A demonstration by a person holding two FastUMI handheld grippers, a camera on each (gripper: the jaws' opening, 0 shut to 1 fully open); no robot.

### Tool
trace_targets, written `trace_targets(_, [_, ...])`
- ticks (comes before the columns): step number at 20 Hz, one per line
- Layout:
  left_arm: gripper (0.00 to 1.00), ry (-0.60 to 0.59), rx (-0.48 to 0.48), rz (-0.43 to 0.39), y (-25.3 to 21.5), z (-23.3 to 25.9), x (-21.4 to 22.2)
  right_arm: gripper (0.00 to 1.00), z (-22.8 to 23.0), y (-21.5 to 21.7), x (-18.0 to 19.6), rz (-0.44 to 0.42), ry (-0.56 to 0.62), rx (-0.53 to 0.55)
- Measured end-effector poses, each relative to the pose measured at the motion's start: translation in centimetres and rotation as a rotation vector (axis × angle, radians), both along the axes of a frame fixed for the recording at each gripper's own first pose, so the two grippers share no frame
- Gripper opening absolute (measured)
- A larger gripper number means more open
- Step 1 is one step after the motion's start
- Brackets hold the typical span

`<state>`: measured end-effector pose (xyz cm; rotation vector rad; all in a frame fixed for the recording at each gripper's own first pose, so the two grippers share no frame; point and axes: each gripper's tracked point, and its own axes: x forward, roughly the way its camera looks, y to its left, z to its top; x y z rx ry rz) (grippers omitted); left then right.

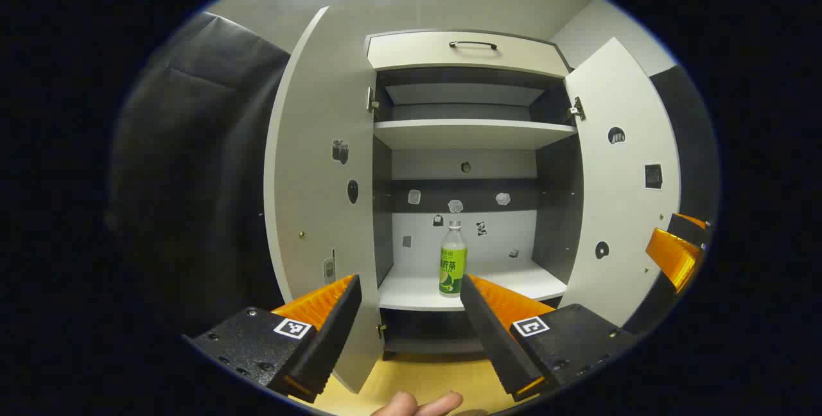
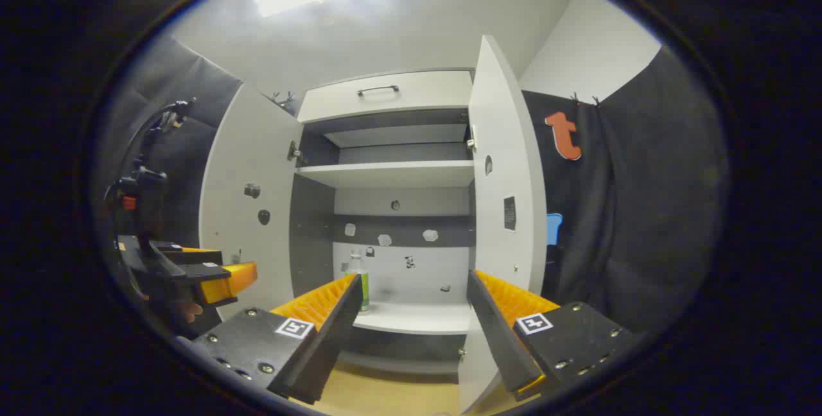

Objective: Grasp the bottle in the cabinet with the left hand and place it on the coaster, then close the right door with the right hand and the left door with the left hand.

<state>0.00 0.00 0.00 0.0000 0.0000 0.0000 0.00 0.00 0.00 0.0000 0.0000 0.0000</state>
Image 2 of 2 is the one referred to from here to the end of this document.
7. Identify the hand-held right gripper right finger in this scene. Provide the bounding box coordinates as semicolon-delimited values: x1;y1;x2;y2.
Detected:
467;270;636;402

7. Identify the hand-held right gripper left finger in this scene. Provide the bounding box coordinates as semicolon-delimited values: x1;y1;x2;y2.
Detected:
177;273;363;405

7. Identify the clear bottle green label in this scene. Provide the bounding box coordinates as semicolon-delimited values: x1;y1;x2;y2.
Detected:
345;250;371;313

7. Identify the white cabinet door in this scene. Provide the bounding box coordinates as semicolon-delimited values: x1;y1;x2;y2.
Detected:
199;84;304;322
457;34;548;413

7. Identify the white cabinet shelf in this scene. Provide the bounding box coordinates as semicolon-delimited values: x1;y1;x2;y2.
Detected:
295;160;475;189
352;300;473;335

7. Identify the white cabinet drawer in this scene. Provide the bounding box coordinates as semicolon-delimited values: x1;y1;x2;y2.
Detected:
297;69;475;125

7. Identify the black backdrop cloth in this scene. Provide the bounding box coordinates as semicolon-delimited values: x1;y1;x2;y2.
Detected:
96;34;730;340

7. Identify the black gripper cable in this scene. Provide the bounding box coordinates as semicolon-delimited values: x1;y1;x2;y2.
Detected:
119;98;197;176

